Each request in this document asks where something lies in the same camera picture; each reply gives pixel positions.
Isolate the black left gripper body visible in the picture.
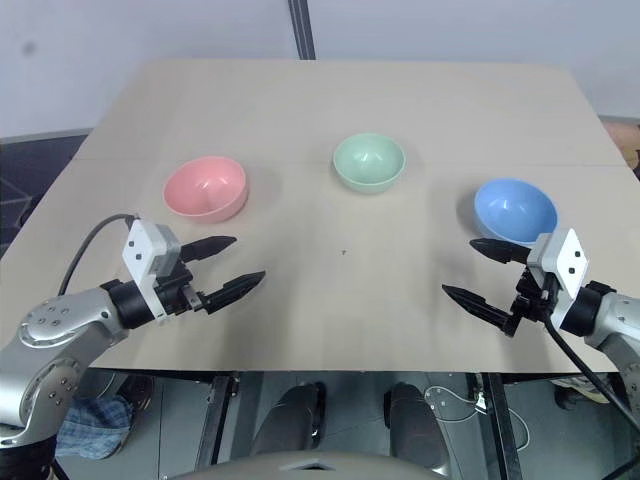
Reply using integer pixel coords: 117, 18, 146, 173
152, 260, 209, 322

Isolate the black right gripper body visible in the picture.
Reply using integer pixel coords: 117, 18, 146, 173
510, 263, 562, 327

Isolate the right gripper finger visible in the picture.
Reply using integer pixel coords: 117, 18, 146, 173
441, 283, 522, 338
468, 237, 534, 266

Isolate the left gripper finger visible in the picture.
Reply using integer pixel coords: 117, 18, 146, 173
179, 235, 238, 264
202, 270, 267, 316

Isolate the blue bowl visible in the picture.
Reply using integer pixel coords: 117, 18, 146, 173
473, 178, 559, 246

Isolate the pink red bowl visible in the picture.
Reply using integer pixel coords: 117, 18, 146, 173
162, 155, 250, 225

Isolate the black table leg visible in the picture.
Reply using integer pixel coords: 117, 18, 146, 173
478, 372, 520, 480
193, 373, 242, 472

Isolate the dark rounded shape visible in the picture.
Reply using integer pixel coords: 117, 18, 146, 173
251, 380, 329, 457
383, 381, 452, 474

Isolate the blue checkered cloth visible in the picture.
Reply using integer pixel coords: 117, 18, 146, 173
54, 396, 135, 460

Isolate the green bowl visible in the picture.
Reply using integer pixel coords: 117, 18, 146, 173
332, 132, 406, 195

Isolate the brown cardboard box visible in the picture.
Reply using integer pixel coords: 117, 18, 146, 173
601, 116, 640, 174

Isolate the dark floor mat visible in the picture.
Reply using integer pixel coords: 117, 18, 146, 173
0, 127, 94, 254

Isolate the grey robot torso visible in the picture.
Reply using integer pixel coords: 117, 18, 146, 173
169, 448, 454, 480

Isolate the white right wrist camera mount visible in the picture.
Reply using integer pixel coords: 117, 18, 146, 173
527, 227, 591, 332

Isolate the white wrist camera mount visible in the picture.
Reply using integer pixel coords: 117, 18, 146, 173
527, 227, 591, 332
122, 218, 182, 321

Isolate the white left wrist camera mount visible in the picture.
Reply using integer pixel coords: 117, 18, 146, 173
122, 218, 182, 321

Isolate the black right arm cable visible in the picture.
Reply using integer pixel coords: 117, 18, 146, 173
542, 298, 640, 432

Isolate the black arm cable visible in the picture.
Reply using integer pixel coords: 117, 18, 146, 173
57, 213, 139, 296
542, 298, 640, 432

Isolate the thin white cable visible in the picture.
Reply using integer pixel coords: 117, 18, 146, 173
422, 384, 532, 452

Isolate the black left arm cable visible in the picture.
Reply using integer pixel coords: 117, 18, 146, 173
57, 213, 139, 296

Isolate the dark vertical wall post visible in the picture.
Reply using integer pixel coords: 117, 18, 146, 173
287, 0, 317, 60

